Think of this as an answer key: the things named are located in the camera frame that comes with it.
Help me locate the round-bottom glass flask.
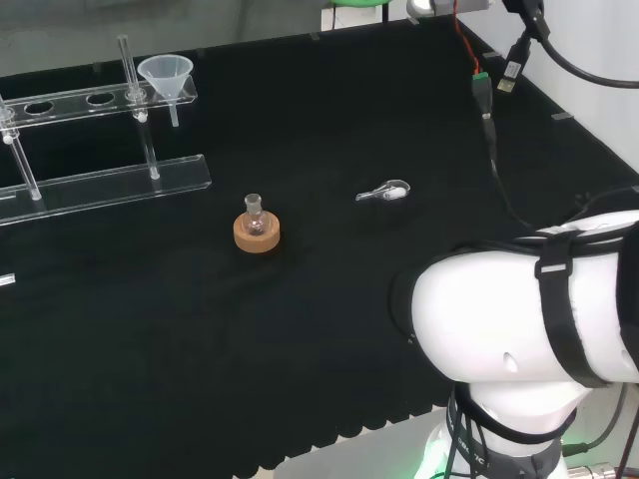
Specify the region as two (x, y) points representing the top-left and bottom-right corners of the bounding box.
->
(244, 193), (271, 238)

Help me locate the black cable with green connector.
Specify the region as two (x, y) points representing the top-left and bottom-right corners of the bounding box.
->
(470, 72), (538, 231)

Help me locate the grey metal bracket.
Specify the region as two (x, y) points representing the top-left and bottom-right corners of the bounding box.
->
(405, 0), (493, 18)

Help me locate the green round object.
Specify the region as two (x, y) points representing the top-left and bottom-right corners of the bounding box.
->
(329, 0), (391, 10)

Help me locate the black cable with USB plug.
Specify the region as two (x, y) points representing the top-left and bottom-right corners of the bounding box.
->
(497, 0), (639, 96)

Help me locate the clear acrylic funnel stand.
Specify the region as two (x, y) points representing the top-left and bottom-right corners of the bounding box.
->
(0, 34), (213, 227)

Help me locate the red wire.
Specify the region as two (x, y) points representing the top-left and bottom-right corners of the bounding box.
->
(451, 0), (483, 77)

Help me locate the black bench cloth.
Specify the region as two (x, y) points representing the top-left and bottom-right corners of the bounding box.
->
(0, 13), (639, 479)

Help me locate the translucent plastic funnel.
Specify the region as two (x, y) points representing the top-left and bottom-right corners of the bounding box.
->
(137, 54), (195, 129)

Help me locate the cork ring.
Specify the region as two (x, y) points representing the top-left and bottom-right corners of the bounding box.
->
(232, 211), (282, 254)

